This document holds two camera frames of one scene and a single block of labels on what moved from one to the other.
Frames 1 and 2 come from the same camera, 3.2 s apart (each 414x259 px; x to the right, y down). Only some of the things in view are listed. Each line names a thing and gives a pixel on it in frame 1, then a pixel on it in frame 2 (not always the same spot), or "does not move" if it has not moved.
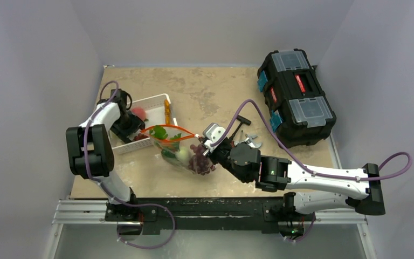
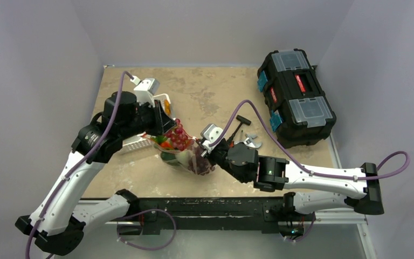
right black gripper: [213, 152] does not move
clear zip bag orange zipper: [180, 149] does not move
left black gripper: [136, 124] -> [164, 121]
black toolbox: [299, 111] does not move
